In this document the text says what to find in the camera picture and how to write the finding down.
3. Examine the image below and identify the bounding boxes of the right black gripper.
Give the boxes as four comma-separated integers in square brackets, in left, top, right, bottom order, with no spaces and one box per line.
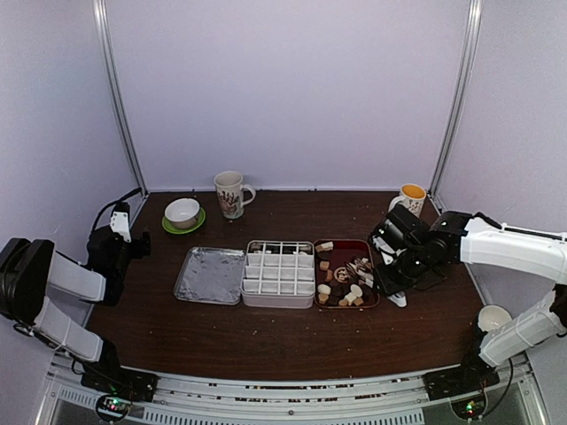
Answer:
[373,245,431,297]

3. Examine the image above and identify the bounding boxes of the red chocolate tray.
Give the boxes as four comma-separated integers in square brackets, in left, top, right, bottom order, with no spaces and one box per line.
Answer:
[314,239,380,310]

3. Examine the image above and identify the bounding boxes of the tall floral mug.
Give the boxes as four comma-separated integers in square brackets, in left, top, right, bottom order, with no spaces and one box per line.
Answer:
[214,171,256,220]

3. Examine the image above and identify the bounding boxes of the white mug yellow inside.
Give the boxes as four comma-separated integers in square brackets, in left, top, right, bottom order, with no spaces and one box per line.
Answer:
[388,183,427,217]

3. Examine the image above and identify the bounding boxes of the green saucer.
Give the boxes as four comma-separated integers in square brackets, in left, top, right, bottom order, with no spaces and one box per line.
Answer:
[161,207,206,235]

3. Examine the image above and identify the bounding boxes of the white bowl near right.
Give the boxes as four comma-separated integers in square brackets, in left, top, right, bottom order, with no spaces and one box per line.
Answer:
[477,305,512,332]

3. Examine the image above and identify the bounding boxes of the right aluminium frame post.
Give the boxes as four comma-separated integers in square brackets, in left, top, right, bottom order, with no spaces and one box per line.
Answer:
[429,0,483,200]

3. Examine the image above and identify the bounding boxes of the lilac bunny tin lid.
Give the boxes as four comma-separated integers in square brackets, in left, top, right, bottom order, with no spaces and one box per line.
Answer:
[173,247,245,305]

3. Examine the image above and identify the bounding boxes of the white oval chocolate in tray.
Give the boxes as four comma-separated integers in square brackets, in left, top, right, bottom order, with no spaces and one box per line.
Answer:
[317,284,331,297]

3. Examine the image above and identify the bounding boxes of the aluminium frame post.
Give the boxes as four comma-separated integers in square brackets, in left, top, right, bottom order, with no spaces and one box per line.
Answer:
[92,0,149,196]
[429,0,483,200]

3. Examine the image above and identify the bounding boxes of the white metal tongs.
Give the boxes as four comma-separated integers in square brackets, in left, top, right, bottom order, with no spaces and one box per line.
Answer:
[346,259,408,308]

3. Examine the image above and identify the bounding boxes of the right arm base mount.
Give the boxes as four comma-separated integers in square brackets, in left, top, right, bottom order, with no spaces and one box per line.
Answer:
[423,367,500,421]

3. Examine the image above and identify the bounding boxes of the left aluminium frame post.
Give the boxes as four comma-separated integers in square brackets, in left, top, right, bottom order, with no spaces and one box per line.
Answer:
[92,0,149,196]

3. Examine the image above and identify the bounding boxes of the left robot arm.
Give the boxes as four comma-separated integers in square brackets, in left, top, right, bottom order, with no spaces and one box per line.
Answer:
[1,188,151,393]

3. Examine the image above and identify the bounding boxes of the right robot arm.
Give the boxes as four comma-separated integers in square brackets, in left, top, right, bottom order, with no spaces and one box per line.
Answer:
[369,204,566,391]

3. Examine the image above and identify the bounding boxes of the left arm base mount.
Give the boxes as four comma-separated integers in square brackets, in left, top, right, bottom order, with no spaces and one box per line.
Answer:
[81,369,159,423]

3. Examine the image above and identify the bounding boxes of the front aluminium rail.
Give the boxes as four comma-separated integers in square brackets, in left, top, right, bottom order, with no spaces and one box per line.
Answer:
[32,360,550,424]

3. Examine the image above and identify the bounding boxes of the lilac tin box with dividers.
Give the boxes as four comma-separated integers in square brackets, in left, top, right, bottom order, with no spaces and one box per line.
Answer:
[240,240,315,309]

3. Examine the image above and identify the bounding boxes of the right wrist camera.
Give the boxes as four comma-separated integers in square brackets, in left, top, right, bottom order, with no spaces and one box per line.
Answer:
[371,236,397,265]

